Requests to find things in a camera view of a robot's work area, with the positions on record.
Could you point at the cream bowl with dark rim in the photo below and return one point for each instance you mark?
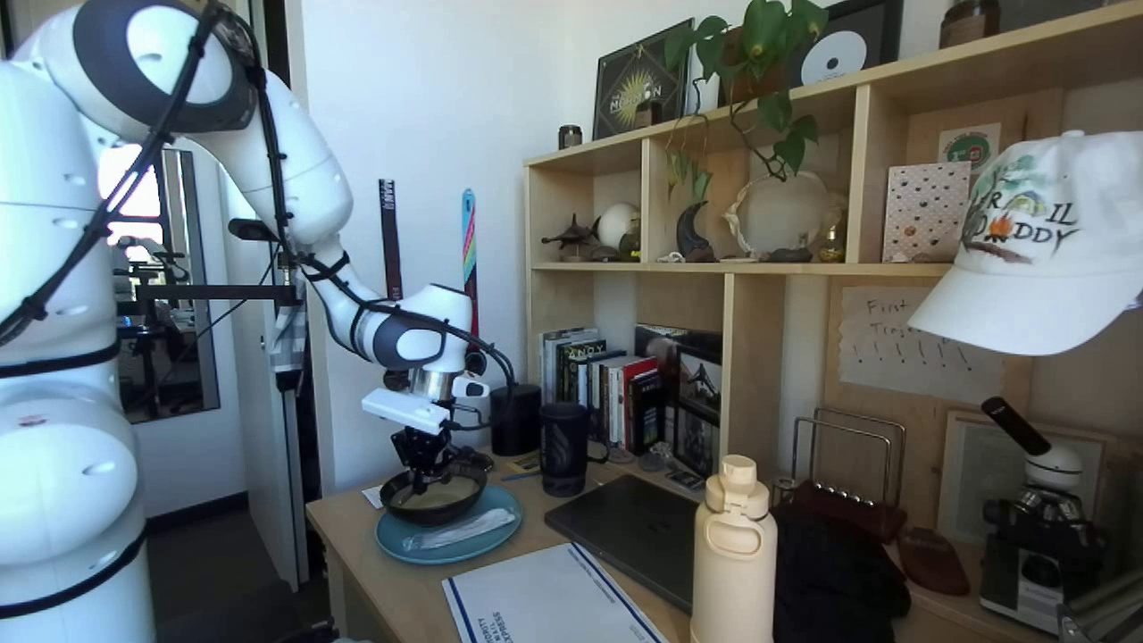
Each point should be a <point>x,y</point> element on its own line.
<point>415,509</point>

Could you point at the white dotted card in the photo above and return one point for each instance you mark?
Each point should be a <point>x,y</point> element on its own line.
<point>926,215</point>

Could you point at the white sphere ornament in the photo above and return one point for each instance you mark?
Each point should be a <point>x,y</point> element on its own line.
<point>615,227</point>

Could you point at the brown leather object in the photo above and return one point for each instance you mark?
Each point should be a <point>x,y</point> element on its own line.
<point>935,562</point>

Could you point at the dark animal figurine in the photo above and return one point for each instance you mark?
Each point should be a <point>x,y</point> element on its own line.
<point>572,238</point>

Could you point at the wood framed picture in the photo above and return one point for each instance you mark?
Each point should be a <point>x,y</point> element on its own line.
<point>969,476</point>

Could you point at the black cylinder speaker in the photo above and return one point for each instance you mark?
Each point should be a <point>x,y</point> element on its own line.
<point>524,422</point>

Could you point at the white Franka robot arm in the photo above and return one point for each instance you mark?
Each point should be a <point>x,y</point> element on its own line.
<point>74,358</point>

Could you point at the black curved figurine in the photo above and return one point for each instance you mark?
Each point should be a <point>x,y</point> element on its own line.
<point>692,238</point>

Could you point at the cream water bottle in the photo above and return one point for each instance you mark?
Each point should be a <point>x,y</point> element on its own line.
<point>729,559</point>

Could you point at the pencil drawing sheet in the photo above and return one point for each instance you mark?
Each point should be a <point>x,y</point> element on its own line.
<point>905,343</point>

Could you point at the red and black book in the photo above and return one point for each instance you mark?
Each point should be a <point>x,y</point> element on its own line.
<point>645,409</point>

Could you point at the teal round plate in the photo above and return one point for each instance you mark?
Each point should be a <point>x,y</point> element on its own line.
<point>405,545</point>

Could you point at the green trailing potted plant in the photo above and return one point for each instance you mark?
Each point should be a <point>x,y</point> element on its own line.
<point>768,47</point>

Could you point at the small white paper slip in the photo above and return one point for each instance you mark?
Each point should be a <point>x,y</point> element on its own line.
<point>368,494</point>

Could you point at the black ribbed mug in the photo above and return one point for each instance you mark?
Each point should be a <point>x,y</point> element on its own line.
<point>561,452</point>

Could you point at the black double photo frame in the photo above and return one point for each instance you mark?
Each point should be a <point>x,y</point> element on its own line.
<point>699,413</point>

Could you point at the white spine book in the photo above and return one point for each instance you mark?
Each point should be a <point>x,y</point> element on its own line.
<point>561,361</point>

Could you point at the light wooden shelf unit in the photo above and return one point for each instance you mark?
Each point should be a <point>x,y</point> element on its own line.
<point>736,358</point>

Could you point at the black camera stand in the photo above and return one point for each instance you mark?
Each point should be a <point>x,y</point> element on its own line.
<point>201,292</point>

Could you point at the white paper with blue edge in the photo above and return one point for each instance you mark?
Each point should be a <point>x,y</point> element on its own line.
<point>540,601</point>

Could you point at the dark grey laptop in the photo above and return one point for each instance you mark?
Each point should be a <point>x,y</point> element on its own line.
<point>627,536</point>

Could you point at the white wrapped cutlery packet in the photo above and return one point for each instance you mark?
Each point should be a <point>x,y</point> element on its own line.
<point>471,528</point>

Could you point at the small dark jar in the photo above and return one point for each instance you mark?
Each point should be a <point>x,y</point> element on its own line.
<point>570,138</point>

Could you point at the dark framed picture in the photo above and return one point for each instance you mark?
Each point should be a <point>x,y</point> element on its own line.
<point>642,82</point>

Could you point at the black and white microscope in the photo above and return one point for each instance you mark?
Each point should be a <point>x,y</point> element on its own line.
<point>1038,548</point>

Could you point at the green print small frame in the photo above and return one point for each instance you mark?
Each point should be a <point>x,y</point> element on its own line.
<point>967,143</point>

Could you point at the white printed baseball cap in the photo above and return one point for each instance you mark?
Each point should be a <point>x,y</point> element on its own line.
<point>1038,287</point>

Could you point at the grey metal stand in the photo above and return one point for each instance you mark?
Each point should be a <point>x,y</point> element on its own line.
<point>1101,609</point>

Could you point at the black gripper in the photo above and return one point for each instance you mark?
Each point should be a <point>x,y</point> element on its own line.
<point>424,452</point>

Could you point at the dark thin pole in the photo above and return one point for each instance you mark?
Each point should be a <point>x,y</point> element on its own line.
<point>387,238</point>

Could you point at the brown vase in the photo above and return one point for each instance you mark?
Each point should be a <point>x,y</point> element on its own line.
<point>967,22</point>

